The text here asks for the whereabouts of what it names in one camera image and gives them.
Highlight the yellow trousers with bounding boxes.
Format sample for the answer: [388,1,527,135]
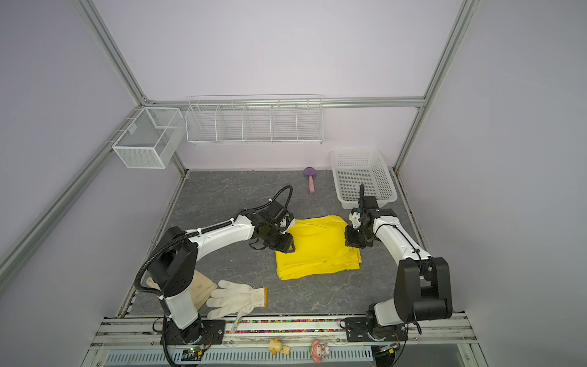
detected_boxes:
[276,215,362,281]

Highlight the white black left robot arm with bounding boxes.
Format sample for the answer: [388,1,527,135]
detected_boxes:
[134,185,296,343]

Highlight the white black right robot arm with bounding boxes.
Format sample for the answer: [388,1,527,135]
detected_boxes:
[345,183,453,342]

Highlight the white plastic perforated basket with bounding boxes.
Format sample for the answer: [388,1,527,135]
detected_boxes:
[330,149,397,209]

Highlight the purple pink hair brush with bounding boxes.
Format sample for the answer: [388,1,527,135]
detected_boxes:
[304,167,317,194]

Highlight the white knitted work glove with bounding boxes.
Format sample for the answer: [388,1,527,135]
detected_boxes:
[206,280,268,333]

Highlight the beige leather work glove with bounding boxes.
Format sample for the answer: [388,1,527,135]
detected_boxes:
[146,270,218,314]

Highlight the yellow duck toy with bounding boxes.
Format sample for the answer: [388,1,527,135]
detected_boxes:
[268,338,290,356]

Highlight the pink white plush toy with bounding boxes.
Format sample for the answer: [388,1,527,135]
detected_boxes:
[310,339,330,364]

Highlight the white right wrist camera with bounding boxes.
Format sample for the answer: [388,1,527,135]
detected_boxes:
[349,208,362,229]

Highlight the long white wire rack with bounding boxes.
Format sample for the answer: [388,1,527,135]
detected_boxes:
[185,94,324,145]

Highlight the aluminium frame back top bar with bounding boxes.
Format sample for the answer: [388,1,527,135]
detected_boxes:
[145,94,426,109]

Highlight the aluminium frame bar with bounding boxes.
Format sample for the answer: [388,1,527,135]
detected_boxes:
[145,94,426,109]
[1,106,142,293]

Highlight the small white mesh wire box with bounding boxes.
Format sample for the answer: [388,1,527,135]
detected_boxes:
[113,107,186,169]

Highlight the aluminium front mounting rail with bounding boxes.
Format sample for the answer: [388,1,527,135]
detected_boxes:
[83,313,487,366]

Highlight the aluminium frame corner post right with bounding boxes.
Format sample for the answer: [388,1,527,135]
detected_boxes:
[394,0,481,173]

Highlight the aluminium frame corner post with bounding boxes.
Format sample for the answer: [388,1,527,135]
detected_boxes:
[72,0,149,106]
[394,0,481,173]

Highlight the aluminium frame left side bar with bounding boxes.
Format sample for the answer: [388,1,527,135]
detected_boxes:
[1,106,142,293]

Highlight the aluminium frame corner post left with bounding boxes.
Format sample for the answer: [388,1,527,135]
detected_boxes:
[72,0,149,106]

